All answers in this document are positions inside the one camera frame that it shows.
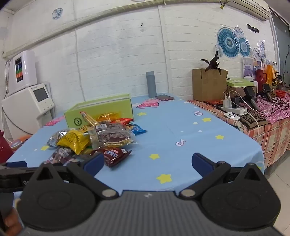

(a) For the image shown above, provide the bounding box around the small blue paper fan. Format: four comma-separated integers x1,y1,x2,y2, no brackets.
237,37,252,57

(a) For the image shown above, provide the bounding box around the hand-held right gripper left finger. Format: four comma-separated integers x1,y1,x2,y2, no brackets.
24,152,119,200

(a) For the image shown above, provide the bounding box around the orange candy packet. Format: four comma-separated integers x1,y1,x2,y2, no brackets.
96,112,120,122

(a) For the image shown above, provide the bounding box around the pink patterned cloth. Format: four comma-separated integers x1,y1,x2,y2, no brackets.
257,93,290,119

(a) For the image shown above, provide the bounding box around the white power strip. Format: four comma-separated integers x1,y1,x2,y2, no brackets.
221,107,248,115

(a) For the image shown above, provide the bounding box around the green snack packet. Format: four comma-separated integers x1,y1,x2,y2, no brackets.
83,145,100,157

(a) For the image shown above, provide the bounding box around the dark potted plant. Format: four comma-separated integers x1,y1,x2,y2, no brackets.
200,50,223,73

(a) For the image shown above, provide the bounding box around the red snack packet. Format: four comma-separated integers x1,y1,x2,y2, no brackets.
111,118,133,125

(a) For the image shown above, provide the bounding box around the black hand-held device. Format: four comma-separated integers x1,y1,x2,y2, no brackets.
243,86,259,111

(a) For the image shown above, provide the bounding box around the white air conditioner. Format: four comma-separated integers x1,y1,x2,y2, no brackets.
227,0,271,21

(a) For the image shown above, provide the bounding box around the clear biscuit stick packet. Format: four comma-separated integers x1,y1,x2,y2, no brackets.
80,111,100,127

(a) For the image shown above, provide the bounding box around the white water purifier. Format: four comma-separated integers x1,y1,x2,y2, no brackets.
8,50,38,94

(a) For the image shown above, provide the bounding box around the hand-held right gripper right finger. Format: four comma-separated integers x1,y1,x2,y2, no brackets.
179,152,269,201

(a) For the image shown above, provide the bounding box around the red thermos jug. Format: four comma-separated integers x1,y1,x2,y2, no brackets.
256,69,267,85

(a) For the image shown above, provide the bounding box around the blue cartoon tablecloth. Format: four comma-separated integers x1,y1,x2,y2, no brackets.
6,95,265,192

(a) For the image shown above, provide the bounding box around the brown patterned cloth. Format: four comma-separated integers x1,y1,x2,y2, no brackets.
238,111,269,130

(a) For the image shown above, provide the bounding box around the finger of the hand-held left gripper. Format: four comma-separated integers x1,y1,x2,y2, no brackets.
6,161,28,169

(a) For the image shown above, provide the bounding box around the white water dispenser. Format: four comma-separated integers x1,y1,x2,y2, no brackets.
2,84,56,134

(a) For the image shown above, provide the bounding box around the person's left hand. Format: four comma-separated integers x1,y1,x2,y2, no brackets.
0,207,22,236

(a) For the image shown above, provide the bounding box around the yellow snack packet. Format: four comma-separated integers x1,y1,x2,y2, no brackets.
57,129,91,155

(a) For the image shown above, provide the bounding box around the silver snack packet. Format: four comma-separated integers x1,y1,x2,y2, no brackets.
47,129,68,147

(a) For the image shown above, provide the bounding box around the blue snack packet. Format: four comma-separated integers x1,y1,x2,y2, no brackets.
128,124,148,136

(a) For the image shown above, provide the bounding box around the brown cardboard box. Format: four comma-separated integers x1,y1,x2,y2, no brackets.
192,69,229,102

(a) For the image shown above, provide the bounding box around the plaid tablecloth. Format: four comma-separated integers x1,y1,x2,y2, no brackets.
188,95,290,173

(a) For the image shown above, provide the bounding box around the green gift box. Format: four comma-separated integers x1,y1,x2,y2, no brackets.
227,79,254,88

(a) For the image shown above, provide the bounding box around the green cardboard box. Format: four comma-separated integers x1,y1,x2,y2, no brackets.
64,93,134,129

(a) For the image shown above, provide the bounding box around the grey bottle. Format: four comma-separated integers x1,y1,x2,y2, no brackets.
146,71,157,98

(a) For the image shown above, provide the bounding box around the maroon snack packet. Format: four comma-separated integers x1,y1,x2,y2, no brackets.
100,147,132,168

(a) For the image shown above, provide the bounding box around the clear brown cake packet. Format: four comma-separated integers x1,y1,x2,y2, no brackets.
46,146,80,165
89,123,138,150

